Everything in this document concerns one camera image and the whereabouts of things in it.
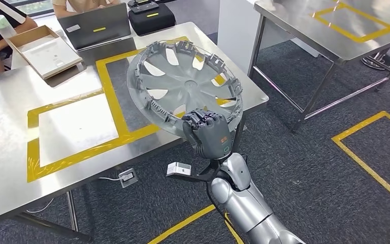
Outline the floor socket with white plug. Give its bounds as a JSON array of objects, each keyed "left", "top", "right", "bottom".
[{"left": 118, "top": 167, "right": 139, "bottom": 189}]

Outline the shallow cardboard tray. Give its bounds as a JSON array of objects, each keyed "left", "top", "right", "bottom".
[{"left": 6, "top": 25, "right": 84, "bottom": 80}]

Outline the yellow floor tape square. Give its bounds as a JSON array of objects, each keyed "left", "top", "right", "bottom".
[{"left": 331, "top": 111, "right": 390, "bottom": 209}]

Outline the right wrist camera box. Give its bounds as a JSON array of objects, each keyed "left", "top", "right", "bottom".
[{"left": 166, "top": 161, "right": 222, "bottom": 184}]

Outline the grey laptop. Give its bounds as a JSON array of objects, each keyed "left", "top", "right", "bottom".
[{"left": 57, "top": 3, "right": 132, "bottom": 52}]

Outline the black camera cable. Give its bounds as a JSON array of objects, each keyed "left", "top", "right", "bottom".
[{"left": 205, "top": 181, "right": 228, "bottom": 220}]

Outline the white plug cable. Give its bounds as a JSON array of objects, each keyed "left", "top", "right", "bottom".
[{"left": 26, "top": 175, "right": 122, "bottom": 215}]

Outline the white cabinet panel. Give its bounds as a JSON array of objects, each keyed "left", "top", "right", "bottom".
[{"left": 216, "top": 0, "right": 320, "bottom": 75}]

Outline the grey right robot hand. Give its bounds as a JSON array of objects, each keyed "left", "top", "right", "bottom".
[{"left": 181, "top": 109, "right": 233, "bottom": 161}]

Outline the office chair base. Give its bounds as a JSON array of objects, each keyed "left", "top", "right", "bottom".
[{"left": 361, "top": 49, "right": 390, "bottom": 71}]

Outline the silver plastic hubcap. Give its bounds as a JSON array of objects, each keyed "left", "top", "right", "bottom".
[{"left": 126, "top": 40, "right": 244, "bottom": 139}]

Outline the white tube with green cap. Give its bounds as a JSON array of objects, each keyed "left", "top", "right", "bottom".
[{"left": 0, "top": 15, "right": 17, "bottom": 39}]

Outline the black carry case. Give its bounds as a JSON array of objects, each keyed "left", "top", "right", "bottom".
[{"left": 128, "top": 3, "right": 177, "bottom": 37}]

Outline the stainless steel workbench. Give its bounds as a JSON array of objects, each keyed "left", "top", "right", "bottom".
[
  {"left": 0, "top": 21, "right": 270, "bottom": 241},
  {"left": 253, "top": 0, "right": 390, "bottom": 134}
]

